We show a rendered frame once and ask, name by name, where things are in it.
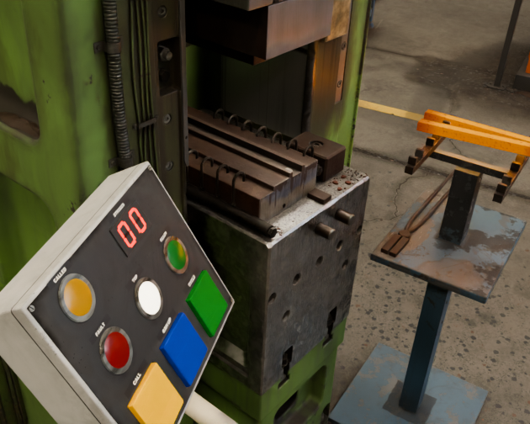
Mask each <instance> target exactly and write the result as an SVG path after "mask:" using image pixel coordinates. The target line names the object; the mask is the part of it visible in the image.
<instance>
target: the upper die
mask: <svg viewBox="0 0 530 424"><path fill-rule="evenodd" d="M184 2H185V34H190V35H192V36H195V37H198V38H200V39H203V40H207V41H210V42H213V43H216V44H218V45H223V46H225V47H228V48H231V49H233V50H238V51H240V52H243V53H246V54H248V55H251V56H255V57H258V58H261V59H264V60H268V59H271V58H273V57H275V56H279V55H281V54H283V53H286V52H288V51H291V50H294V49H296V48H299V47H301V46H303V45H307V44H309V43H311V42H314V41H316V40H319V39H322V38H325V37H327V36H329V35H330V34H331V20H332V11H333V3H334V0H284V1H281V2H278V3H277V2H274V1H273V4H270V5H267V6H264V7H261V8H257V9H253V10H251V11H246V10H244V9H241V8H236V7H232V6H230V5H226V4H223V3H218V2H215V1H212V0H184Z"/></svg>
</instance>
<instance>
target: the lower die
mask: <svg viewBox="0 0 530 424"><path fill-rule="evenodd" d="M188 117H189V118H191V119H195V120H197V121H198V122H201V123H203V124H205V125H208V126H210V127H213V128H215V129H217V130H220V131H222V132H225V133H226V134H228V135H232V136H234V137H236V138H238V139H240V140H243V141H245V142H248V143H250V144H252V145H254V146H257V147H260V148H262V149H263V150H266V151H269V152H272V153H273V154H275V155H278V156H281V157H283V158H285V159H287V160H290V161H292V162H295V163H297V164H299V165H301V166H302V172H300V173H299V174H297V175H296V176H294V177H293V172H291V171H290V170H288V169H285V168H283V167H281V166H278V165H276V164H274V163H272V162H269V161H267V160H264V159H262V158H261V157H259V156H255V155H253V154H251V153H249V152H247V151H243V150H242V149H240V148H237V147H235V146H233V145H230V144H228V143H226V142H224V141H222V140H219V139H216V138H214V137H213V136H211V135H207V134H205V133H203V132H201V131H199V130H196V129H194V128H192V127H189V126H188V151H190V150H192V149H195V150H197V151H198V153H199V158H198V159H196V158H195V152H192V153H191V154H190V155H189V156H188V161H189V166H188V179H189V182H190V183H191V184H192V185H194V186H196V187H198V188H199V187H200V164H201V162H202V160H203V159H204V158H205V157H207V156H211V157H212V158H213V160H214V166H213V167H211V166H210V159H208V160H206V161H205V163H204V166H203V174H204V190H205V191H206V192H208V193H211V194H213V195H215V192H216V191H215V185H216V183H215V179H216V171H217V168H218V167H219V166H220V165H221V164H223V163H226V164H227V165H228V166H229V169H230V172H229V173H226V167H222V168H221V169H220V173H219V195H220V198H221V199H222V200H224V201H225V202H227V203H229V204H230V203H231V197H232V179H233V177H234V175H235V174H236V173H237V172H239V171H243V172H244V173H245V175H246V181H245V182H242V174H240V175H238V176H237V178H236V182H235V202H236V207H238V208H240V209H243V210H245V211H246V212H247V213H249V214H251V215H254V216H256V217H257V218H259V219H261V220H264V221H267V220H269V219H271V218H272V217H274V216H275V215H276V214H278V213H279V212H281V211H282V210H284V209H286V208H287V207H289V206H290V205H291V204H293V203H295V202H296V201H298V200H299V199H301V198H303V197H304V196H305V195H306V194H308V192H309V191H311V190H312V189H314V188H315V180H316V172H317V163H318V160H317V159H315V158H313V157H311V156H307V155H305V156H302V155H303V153H301V152H298V151H296V150H293V149H291V148H289V150H287V149H286V147H287V146H283V145H281V144H279V143H277V142H275V141H274V142H273V143H271V140H269V139H267V138H265V137H262V136H260V135H259V136H258V137H256V134H254V133H252V132H251V131H248V130H241V127H238V126H236V125H233V124H231V123H230V124H229V125H228V124H227V122H226V121H224V120H222V119H218V118H216V117H215V119H213V116H212V115H210V114H206V113H204V112H202V111H200V110H197V109H194V108H192V107H189V106H188ZM284 204H285V207H284V208H283V205H284Z"/></svg>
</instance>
